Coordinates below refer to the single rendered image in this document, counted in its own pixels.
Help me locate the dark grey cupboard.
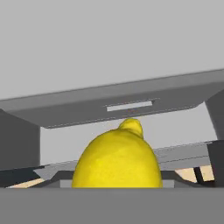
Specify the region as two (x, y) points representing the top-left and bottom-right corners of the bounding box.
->
(204, 89), (224, 142)
(0, 108), (41, 172)

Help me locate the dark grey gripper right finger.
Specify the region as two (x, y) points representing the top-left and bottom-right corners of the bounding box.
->
(159, 170), (200, 189)

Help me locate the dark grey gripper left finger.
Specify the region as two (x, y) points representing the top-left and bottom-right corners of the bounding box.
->
(43, 170), (78, 189)

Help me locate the yellow lemon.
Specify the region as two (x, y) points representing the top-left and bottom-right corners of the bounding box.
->
(71, 117), (164, 189)

